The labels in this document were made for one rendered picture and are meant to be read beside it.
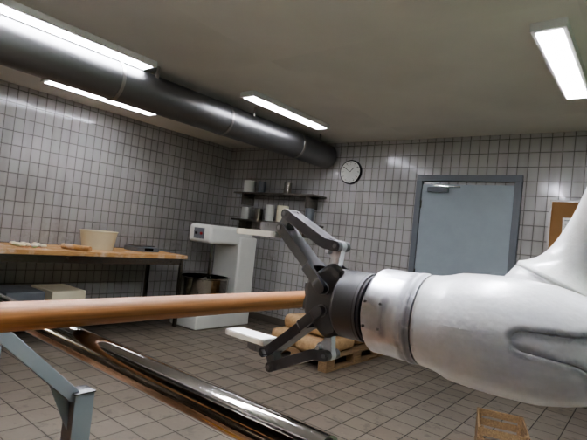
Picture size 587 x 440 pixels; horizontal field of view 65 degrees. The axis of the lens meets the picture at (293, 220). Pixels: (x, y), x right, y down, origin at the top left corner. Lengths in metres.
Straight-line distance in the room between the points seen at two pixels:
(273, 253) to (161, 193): 1.82
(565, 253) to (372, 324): 0.23
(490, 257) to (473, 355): 4.84
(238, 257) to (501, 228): 3.26
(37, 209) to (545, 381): 5.73
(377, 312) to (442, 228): 4.98
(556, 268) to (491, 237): 4.70
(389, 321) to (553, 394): 0.14
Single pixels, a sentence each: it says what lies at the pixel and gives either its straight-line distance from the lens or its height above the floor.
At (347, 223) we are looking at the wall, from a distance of 6.01.
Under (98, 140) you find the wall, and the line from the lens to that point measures 6.24.
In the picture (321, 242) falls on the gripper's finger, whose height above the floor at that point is 1.30.
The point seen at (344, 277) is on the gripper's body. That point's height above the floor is 1.26.
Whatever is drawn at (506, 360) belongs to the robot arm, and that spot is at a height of 1.22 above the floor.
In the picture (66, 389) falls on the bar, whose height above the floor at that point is 0.96.
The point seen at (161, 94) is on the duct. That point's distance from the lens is 4.19.
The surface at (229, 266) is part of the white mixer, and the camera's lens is 6.34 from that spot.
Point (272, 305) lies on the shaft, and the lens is 0.76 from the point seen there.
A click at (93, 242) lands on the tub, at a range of 5.66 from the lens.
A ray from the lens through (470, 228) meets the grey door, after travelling 5.32.
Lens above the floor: 1.30
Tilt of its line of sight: 2 degrees up
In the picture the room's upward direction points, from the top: 6 degrees clockwise
